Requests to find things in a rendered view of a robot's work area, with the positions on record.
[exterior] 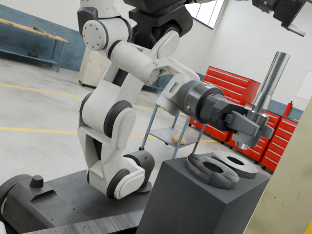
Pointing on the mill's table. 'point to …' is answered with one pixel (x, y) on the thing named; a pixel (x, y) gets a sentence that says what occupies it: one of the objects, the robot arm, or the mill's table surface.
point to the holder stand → (203, 195)
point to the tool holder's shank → (270, 82)
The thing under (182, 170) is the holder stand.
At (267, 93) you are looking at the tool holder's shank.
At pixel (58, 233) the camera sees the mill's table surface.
